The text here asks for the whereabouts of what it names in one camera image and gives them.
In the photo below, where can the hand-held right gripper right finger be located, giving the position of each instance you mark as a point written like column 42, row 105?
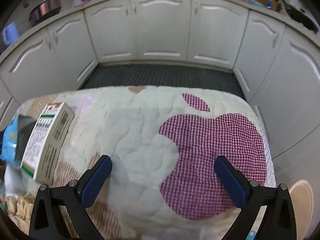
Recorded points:
column 231, row 182

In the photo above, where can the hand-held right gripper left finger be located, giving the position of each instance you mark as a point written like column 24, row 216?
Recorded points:
column 96, row 180

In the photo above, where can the white green carton box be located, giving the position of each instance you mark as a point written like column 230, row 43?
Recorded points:
column 45, row 140

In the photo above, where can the beige plastic bin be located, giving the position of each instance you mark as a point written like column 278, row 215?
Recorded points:
column 301, row 205

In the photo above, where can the blue plastic packet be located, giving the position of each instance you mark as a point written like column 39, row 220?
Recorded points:
column 10, row 140

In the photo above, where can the apple print quilted blanket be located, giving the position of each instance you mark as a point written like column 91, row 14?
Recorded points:
column 140, row 135

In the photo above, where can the white kitchen base cabinets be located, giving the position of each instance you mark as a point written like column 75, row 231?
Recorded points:
column 162, row 30

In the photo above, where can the blue plastic bag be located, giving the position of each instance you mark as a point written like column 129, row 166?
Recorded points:
column 10, row 33

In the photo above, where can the pink metal rice cooker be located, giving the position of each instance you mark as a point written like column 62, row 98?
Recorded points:
column 46, row 11

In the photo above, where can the pink cloth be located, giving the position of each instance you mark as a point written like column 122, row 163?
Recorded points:
column 80, row 3

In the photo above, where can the blue bowl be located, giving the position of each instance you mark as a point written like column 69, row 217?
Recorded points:
column 256, row 3

